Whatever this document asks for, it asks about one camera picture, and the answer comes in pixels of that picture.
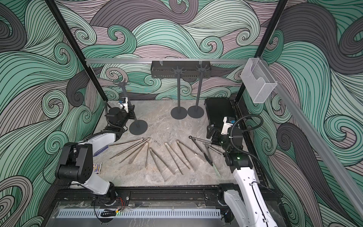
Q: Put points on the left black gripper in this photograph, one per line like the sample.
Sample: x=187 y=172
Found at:
x=131 y=112

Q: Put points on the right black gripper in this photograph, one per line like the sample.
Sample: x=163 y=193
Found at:
x=213 y=130

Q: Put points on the dark utensil rack stand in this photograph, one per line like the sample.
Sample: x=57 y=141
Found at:
x=178 y=112
x=196 y=111
x=137 y=127

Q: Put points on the green metal tongs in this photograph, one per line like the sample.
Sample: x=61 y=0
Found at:
x=208 y=153

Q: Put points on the black metal tongs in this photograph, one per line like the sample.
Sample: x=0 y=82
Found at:
x=203 y=152

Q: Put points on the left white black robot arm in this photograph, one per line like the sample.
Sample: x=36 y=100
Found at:
x=76 y=159

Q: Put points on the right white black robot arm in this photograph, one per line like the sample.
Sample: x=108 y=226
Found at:
x=246 y=203

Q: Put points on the black tray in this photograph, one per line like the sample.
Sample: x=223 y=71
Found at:
x=217 y=109

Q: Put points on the blue card box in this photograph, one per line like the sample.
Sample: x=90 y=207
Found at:
x=100 y=151

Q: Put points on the small card box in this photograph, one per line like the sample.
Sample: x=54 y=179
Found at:
x=97 y=167

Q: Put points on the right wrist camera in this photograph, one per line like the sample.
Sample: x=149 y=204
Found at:
x=227 y=123

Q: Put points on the black perforated wall shelf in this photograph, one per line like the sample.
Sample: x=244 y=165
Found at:
x=186 y=69

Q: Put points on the clear plastic wall bin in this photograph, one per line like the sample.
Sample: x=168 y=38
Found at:
x=258 y=80

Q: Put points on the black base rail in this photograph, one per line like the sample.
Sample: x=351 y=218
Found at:
x=209 y=195

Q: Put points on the white slotted cable duct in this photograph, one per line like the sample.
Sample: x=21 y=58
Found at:
x=141 y=213

